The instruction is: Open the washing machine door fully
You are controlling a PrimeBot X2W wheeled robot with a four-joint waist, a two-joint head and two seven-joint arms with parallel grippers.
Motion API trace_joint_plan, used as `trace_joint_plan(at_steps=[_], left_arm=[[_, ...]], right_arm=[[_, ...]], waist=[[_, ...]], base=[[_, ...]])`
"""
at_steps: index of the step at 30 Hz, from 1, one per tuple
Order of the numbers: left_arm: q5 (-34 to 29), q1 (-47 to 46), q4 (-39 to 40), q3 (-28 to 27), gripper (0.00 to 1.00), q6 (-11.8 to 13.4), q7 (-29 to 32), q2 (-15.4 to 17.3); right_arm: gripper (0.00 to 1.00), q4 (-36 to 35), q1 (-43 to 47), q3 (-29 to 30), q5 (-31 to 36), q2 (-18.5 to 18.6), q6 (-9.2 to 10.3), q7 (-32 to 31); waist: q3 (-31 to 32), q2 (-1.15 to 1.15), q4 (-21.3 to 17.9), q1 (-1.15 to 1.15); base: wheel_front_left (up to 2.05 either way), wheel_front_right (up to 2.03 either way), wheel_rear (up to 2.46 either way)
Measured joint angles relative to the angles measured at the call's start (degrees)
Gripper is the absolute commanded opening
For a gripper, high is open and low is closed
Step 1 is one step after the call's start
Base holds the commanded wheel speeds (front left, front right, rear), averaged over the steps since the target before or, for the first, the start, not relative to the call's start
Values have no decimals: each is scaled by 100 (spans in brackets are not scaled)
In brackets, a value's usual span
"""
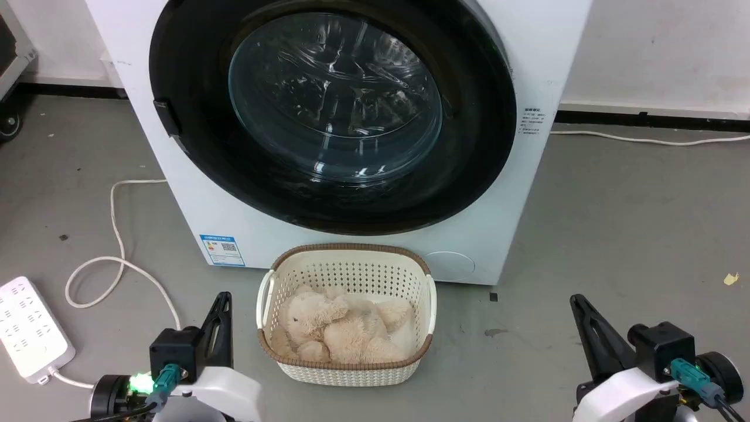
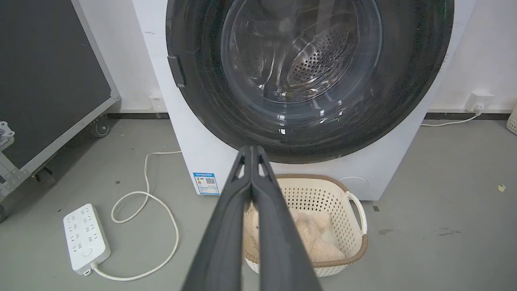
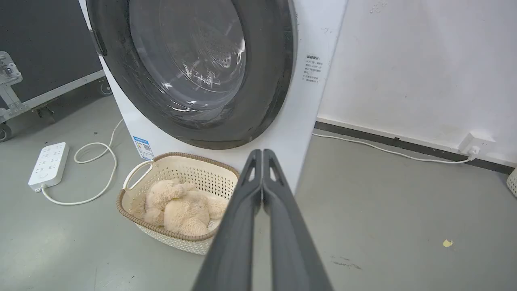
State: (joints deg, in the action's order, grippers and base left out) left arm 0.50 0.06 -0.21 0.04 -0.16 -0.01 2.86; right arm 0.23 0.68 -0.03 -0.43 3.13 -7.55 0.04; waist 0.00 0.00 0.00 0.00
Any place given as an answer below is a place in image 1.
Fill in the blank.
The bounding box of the beige plush toy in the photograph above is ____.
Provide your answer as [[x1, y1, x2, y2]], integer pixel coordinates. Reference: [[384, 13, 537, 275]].
[[271, 285, 413, 364]]

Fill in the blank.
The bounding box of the white power strip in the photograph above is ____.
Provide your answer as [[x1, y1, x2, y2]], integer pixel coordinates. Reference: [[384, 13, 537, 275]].
[[0, 276, 77, 385]]

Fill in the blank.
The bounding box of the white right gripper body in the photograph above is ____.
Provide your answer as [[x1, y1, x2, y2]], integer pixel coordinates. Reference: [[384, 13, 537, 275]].
[[572, 366, 680, 422]]

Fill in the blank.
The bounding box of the white front-load washing machine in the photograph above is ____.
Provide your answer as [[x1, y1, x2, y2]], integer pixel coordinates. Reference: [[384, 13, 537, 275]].
[[86, 0, 592, 286]]

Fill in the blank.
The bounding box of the teal cable connector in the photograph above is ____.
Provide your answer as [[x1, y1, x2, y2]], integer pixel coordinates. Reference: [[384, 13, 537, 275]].
[[144, 363, 182, 413], [670, 358, 726, 407]]

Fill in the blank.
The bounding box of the white power strip cable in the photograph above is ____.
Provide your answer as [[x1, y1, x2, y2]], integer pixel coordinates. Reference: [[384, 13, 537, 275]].
[[49, 179, 182, 390]]

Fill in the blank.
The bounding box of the cream perforated laundry basket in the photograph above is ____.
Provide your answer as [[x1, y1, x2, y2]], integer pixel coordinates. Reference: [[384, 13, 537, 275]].
[[256, 243, 438, 387]]

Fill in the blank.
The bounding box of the teal right cable connector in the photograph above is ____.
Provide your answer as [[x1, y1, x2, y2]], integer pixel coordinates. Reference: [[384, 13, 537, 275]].
[[670, 358, 726, 407]]

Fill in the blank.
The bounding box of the thin white floor cable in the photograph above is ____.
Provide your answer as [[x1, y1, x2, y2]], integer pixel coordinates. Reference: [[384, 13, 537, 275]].
[[549, 130, 750, 147]]

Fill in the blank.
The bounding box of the black round washer door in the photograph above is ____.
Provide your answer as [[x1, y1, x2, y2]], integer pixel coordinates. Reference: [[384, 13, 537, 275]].
[[148, 0, 518, 236]]

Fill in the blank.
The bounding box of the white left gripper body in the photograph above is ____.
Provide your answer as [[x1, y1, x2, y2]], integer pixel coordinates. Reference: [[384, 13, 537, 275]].
[[154, 366, 263, 422]]

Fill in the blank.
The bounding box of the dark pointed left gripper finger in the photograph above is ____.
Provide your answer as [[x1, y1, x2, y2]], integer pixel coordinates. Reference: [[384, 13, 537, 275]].
[[200, 291, 234, 370]]

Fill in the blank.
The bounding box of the grey wheeled cart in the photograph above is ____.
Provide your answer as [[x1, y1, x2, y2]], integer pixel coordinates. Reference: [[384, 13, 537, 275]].
[[0, 0, 39, 144]]

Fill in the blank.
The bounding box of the small grey text label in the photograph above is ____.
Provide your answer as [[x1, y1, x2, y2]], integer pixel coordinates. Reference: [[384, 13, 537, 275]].
[[519, 107, 548, 137]]

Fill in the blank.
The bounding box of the teal left cable connector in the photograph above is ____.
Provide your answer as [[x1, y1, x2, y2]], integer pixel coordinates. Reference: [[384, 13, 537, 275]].
[[144, 363, 182, 413]]

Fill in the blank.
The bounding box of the round white filter cover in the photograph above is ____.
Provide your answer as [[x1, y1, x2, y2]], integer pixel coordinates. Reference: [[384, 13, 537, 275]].
[[423, 251, 476, 282]]

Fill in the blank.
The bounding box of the blue energy label sticker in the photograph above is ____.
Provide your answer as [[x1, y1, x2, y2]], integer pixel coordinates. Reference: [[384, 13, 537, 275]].
[[199, 234, 246, 267]]

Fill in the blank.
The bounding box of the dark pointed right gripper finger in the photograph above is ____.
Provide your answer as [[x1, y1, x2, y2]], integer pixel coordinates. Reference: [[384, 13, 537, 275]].
[[570, 294, 638, 384]]

